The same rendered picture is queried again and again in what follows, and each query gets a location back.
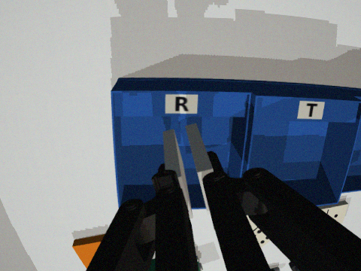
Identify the black hex nut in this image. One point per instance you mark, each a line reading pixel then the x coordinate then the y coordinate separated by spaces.
pixel 293 267

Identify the beige domino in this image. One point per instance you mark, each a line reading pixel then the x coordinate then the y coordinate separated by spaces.
pixel 262 239
pixel 336 211

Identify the blue rack of bins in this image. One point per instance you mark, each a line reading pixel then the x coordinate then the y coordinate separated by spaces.
pixel 308 135

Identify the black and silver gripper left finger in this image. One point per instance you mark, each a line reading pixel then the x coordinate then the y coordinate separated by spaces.
pixel 130 241

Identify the orange flat square pad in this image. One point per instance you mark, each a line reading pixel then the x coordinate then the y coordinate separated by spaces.
pixel 86 248

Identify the green battery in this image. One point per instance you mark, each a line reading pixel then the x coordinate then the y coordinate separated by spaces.
pixel 152 266

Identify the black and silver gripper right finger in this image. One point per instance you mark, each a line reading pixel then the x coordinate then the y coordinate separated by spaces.
pixel 310 238

